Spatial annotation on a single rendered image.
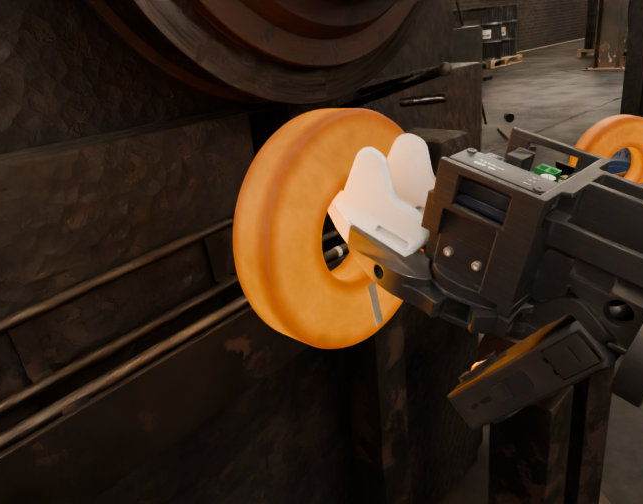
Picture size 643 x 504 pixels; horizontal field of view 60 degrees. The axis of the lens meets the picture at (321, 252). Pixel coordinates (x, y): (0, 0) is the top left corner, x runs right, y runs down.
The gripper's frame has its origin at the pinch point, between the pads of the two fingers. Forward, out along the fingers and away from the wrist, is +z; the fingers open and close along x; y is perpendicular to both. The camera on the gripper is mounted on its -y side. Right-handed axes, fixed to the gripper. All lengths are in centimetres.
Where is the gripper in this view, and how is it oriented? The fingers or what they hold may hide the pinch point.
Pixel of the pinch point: (339, 201)
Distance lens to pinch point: 36.3
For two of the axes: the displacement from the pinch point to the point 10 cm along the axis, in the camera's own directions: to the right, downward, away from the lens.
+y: 0.8, -8.3, -5.5
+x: -7.0, 3.4, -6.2
